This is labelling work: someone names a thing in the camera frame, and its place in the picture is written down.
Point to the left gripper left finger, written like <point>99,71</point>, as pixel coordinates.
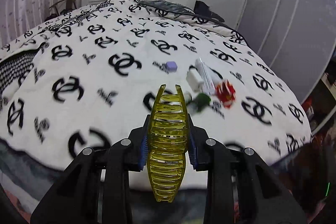
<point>94,188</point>

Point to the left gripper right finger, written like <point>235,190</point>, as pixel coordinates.
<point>241,187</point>

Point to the yellow hair claw clip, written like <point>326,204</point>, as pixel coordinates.
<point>167,141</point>

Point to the dark grey bed blanket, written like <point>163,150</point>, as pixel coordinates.
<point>35,180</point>

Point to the green wrapper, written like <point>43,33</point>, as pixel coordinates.
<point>197,104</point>

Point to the red white crumpled wrapper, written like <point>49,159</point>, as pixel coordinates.
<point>225,93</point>

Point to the white logo print duvet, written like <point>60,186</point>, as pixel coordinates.
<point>89,77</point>

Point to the cluttered side shelf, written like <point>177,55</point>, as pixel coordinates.
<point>320,104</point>

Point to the white charger box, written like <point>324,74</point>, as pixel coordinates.
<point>194,79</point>

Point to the white tube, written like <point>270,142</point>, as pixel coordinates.
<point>208,85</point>

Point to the small purple box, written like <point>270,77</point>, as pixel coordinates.
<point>171,66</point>

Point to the grey wardrobe doors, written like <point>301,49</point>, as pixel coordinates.
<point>295,38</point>

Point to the wooden chair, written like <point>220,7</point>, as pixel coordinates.
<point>63,6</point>

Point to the black clothing on bed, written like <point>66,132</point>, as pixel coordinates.
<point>201,8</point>

